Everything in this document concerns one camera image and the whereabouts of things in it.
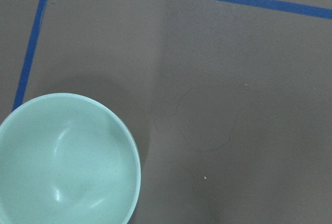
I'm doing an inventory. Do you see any green bowl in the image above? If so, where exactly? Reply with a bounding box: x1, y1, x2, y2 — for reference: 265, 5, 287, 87
1, 93, 141, 223

